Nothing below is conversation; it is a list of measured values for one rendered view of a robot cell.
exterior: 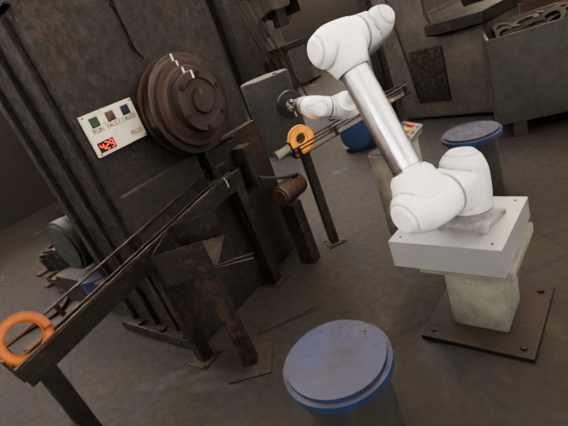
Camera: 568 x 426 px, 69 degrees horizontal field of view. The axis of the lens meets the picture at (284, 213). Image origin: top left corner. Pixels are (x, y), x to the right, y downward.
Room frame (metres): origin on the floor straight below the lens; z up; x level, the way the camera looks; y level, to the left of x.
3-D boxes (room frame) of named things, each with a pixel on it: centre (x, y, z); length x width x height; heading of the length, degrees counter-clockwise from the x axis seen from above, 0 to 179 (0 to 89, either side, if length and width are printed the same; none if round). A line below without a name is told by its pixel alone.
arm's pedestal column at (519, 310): (1.27, -0.63, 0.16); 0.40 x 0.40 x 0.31; 43
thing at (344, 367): (0.90, 0.01, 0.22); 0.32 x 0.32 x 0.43
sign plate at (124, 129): (1.90, 0.56, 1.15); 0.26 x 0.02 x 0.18; 136
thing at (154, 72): (2.07, 0.25, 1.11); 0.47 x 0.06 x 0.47; 136
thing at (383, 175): (2.14, -0.61, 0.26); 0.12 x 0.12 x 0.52
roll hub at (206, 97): (2.01, 0.18, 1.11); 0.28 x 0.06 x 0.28; 136
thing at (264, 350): (1.50, 0.39, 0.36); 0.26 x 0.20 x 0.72; 171
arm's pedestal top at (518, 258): (1.27, -0.63, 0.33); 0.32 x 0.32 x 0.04; 43
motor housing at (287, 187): (2.22, -0.08, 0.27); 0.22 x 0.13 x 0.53; 136
